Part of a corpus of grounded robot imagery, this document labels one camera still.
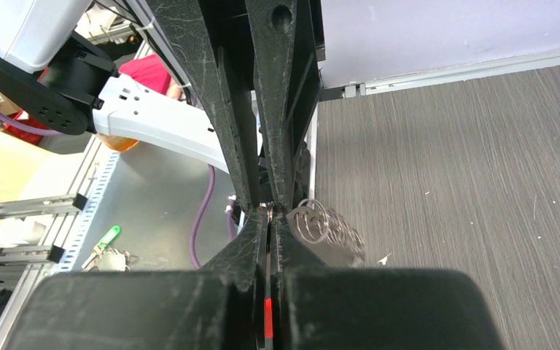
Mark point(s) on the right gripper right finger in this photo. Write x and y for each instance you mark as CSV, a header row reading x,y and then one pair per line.
x,y
412,308

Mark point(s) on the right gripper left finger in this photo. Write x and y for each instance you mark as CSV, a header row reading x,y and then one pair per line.
x,y
215,307

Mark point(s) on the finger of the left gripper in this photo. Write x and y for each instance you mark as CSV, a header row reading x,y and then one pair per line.
x,y
198,35
287,85

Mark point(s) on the metal key holder red handle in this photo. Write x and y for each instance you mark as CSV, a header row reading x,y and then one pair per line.
x,y
330,229

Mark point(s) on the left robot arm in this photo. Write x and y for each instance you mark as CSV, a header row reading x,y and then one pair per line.
x,y
253,65

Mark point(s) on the green tag key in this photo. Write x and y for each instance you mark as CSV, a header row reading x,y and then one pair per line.
x,y
104,257

